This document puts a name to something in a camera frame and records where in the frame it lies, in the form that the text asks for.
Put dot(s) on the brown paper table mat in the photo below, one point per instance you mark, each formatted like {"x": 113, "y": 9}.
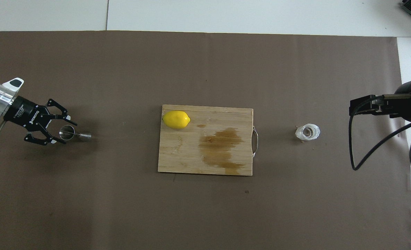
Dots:
{"x": 122, "y": 208}

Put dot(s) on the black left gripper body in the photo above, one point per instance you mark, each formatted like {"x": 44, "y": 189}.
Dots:
{"x": 28, "y": 114}

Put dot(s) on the yellow lemon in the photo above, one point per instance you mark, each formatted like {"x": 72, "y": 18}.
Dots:
{"x": 175, "y": 119}

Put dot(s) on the steel double jigger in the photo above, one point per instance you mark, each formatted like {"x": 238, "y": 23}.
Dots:
{"x": 67, "y": 133}

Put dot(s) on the small clear glass cup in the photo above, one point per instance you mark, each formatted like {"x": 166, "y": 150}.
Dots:
{"x": 307, "y": 132}

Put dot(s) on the wooden cutting board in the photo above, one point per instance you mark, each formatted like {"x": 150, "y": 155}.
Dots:
{"x": 184, "y": 152}

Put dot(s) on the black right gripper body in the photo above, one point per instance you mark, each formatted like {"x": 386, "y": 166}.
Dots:
{"x": 408, "y": 104}

